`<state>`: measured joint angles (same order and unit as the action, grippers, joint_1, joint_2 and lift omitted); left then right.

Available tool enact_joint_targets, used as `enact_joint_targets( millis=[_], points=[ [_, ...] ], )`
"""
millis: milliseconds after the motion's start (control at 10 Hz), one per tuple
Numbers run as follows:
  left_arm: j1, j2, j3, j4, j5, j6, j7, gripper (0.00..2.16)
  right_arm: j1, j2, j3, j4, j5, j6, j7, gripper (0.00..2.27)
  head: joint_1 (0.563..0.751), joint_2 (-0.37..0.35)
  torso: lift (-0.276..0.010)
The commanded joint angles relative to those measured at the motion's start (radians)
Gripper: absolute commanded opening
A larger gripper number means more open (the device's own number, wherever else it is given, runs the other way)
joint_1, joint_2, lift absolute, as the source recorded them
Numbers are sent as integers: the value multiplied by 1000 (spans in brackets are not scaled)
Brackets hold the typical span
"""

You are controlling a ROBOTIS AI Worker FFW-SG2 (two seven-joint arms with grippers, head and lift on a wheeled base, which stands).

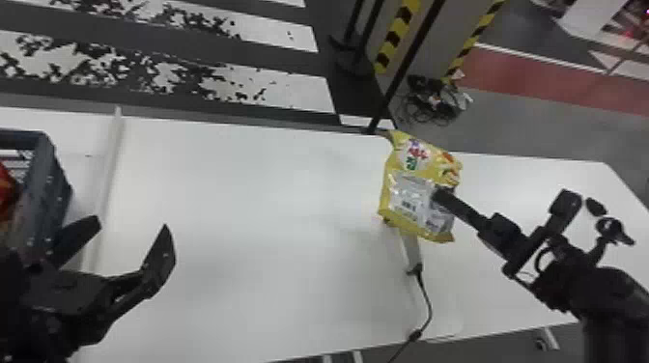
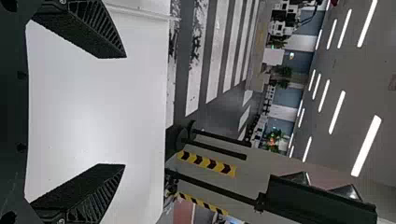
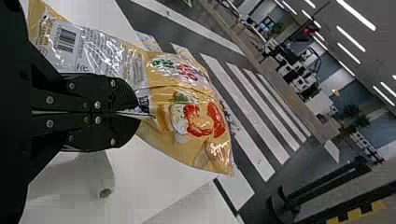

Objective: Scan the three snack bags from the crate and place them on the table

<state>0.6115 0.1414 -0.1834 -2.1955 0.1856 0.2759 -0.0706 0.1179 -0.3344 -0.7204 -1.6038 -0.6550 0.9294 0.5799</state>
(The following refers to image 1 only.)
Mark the yellow snack packet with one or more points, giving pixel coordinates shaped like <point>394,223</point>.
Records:
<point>413,172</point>

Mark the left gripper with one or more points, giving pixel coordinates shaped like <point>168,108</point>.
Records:
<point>66,299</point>

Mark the yellow black striped post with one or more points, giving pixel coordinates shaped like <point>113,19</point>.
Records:
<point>393,35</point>
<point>469,43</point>

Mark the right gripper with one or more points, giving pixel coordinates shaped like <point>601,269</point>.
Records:
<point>507,240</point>

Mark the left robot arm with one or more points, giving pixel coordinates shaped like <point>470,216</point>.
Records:
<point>17,329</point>

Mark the blue basket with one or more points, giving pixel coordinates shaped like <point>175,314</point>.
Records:
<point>43,192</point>

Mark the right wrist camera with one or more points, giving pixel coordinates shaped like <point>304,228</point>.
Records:
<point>565,207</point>

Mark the hand scanner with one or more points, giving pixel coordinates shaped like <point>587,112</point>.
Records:
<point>411,251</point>

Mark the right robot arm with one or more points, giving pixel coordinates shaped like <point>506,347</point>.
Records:
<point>603,299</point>

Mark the red snack packet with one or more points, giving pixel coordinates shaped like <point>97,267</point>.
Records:
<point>5,192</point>

